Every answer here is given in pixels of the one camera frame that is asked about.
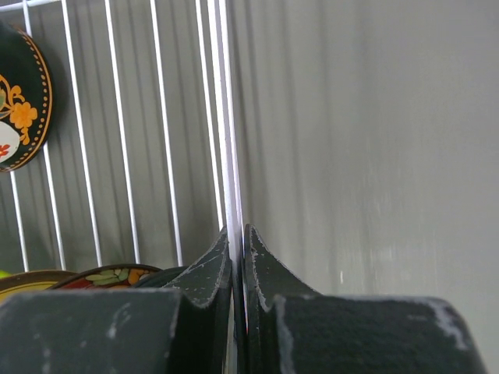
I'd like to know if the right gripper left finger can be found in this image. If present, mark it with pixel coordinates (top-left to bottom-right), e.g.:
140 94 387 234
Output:
1 231 232 373

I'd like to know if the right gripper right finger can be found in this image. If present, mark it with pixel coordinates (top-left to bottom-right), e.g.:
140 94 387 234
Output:
244 225 487 373

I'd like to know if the black plate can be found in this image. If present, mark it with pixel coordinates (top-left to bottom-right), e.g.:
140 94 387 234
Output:
133 266 187 288

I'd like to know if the red floral plate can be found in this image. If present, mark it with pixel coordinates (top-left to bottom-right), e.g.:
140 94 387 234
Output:
50 263 161 289

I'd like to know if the white wire dish rack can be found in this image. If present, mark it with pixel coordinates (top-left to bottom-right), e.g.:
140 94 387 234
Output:
1 1 229 273

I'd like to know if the yellow brown plate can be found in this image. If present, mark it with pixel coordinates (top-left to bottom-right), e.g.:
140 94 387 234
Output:
1 270 76 302

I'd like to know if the black floral mug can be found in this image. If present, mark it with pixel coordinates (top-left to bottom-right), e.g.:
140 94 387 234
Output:
1 22 54 173

